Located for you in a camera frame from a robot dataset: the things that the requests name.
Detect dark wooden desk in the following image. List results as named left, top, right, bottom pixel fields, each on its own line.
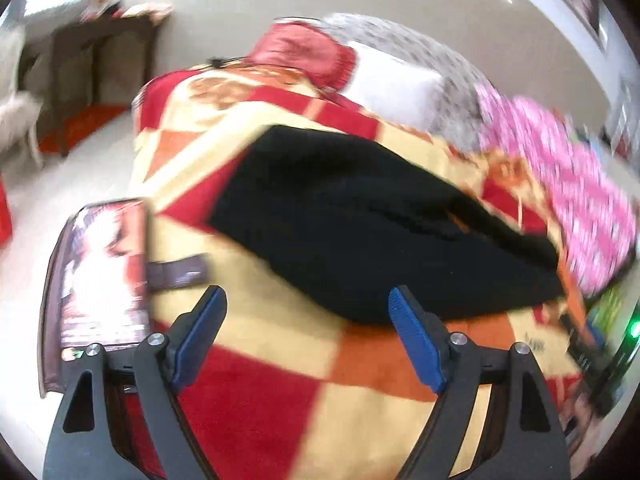
left=47, top=7, right=166, bottom=158

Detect white pillow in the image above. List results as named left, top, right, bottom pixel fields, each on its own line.
left=345, top=42, right=446, bottom=128

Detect pink penguin quilt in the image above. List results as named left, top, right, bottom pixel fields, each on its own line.
left=475, top=82, right=640, bottom=298

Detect white chair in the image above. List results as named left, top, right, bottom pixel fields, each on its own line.
left=0, top=25, right=46, bottom=171

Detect dark red printed bag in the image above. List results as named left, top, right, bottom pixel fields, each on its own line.
left=39, top=199, right=208, bottom=398

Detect red yellow checkered blanket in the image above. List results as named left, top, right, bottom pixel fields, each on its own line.
left=120, top=57, right=601, bottom=480

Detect grey floral headboard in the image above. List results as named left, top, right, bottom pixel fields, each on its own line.
left=320, top=12, right=493, bottom=153

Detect black pants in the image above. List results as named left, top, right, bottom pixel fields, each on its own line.
left=207, top=125, right=566, bottom=325

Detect red floor mat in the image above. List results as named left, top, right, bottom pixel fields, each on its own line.
left=39, top=104, right=128, bottom=155

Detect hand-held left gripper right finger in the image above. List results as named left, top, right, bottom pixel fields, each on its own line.
left=388, top=286, right=572, bottom=480

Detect red round-patterned pillow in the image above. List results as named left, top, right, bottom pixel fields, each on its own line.
left=247, top=17, right=358, bottom=93

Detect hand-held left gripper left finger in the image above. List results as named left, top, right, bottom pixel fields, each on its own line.
left=42, top=285, right=228, bottom=480

